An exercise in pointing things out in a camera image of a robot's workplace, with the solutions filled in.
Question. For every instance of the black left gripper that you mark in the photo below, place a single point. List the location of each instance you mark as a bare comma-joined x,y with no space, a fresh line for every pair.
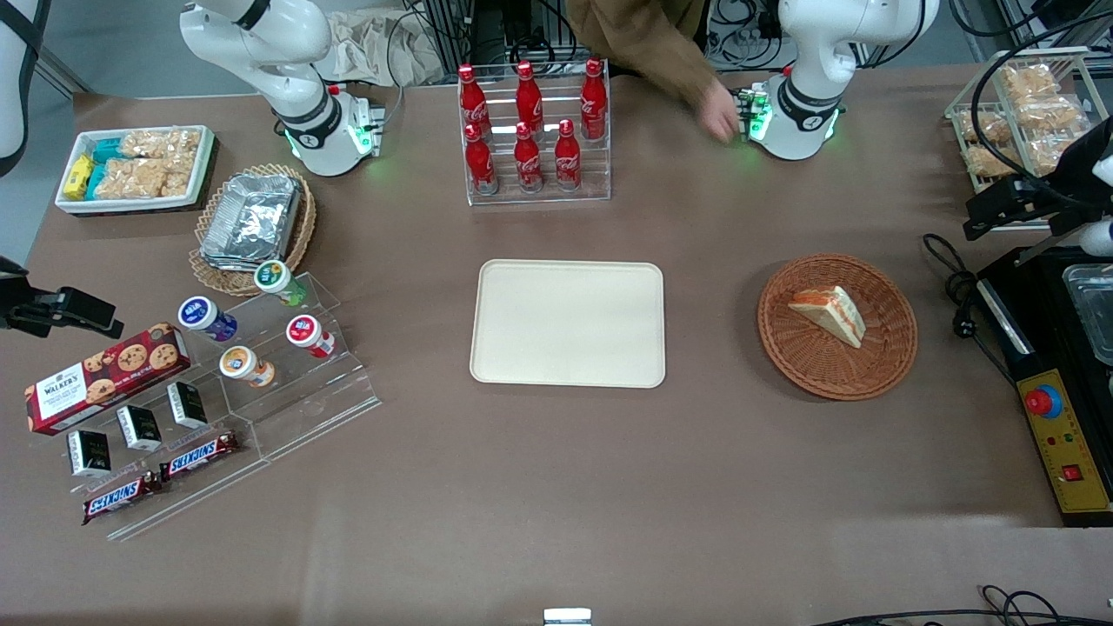
1063,185

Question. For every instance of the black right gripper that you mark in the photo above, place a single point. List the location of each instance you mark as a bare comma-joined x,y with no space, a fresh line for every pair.
19,303

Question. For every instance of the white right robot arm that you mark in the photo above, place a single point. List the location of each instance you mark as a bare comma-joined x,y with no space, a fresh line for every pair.
287,78

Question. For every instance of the brown sleeved forearm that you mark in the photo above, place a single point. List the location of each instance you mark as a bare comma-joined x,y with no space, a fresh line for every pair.
648,35

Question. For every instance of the light wicker basket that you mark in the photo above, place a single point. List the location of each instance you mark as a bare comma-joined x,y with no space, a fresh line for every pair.
213,276

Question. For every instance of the triangular wrapped sandwich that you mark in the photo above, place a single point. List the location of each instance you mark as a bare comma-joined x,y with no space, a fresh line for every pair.
830,315

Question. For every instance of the brown wicker basket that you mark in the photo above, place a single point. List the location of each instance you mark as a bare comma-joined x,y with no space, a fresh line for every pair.
826,365

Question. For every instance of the cream plastic tray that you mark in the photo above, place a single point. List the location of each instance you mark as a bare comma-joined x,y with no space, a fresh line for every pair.
567,323

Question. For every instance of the person's bare hand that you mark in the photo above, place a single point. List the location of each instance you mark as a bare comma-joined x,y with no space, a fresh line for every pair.
720,111

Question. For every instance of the clear fried snack bag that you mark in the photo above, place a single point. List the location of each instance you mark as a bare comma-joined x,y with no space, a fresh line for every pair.
1048,113
1028,80
989,161
1048,152
978,126

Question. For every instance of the red Walkers cookie box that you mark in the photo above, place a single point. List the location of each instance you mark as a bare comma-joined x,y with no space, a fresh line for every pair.
104,378

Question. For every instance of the white rectangular snack bin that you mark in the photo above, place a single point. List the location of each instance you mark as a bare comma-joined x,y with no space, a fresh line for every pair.
63,204

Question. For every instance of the blue lid gum bottle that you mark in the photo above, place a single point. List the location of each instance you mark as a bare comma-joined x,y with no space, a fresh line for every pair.
200,315

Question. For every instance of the small black box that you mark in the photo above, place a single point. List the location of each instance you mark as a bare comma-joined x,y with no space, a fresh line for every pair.
89,452
139,428
187,404

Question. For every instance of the black machine with yellow panel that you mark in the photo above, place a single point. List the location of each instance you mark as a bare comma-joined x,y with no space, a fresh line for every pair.
1039,330

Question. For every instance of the clear plastic container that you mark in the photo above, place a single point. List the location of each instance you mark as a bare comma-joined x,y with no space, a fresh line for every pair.
1091,304

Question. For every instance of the teal snack packet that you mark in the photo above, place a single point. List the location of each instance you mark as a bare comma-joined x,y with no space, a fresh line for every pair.
104,150
96,181

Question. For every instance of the yellow snack packet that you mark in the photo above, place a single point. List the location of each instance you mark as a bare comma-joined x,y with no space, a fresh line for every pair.
78,176

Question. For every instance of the clear rice cracker bag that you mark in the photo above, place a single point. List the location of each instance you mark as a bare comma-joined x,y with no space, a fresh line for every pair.
161,143
129,178
178,176

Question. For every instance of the orange lid gum bottle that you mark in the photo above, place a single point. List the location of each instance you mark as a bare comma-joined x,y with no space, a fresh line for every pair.
239,363

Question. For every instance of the Snickers chocolate bar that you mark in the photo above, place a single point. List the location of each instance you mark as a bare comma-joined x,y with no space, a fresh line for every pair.
122,497
198,456

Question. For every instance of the silver foil packet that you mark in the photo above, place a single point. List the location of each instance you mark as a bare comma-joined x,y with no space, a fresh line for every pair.
250,222

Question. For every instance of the green lid gum bottle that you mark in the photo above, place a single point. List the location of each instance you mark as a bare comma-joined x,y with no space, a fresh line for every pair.
274,278

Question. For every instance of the red emergency stop button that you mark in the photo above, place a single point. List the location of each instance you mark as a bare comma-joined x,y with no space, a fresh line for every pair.
1043,401

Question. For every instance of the red lid gum bottle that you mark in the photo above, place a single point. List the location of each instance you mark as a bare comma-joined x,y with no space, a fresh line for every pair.
304,332

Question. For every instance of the clear acrylic stepped stand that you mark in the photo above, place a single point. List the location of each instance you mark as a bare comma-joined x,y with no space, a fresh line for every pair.
322,400
209,496

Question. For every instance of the crumpled beige paper bag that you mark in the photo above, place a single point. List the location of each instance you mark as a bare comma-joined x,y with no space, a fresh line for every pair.
374,48

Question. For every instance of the clear acrylic bottle rack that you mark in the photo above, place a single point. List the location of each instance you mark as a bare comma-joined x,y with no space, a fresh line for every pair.
600,187

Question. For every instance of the red Coca-Cola bottle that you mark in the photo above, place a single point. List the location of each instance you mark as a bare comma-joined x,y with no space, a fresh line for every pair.
480,165
567,161
593,100
528,161
474,100
529,96

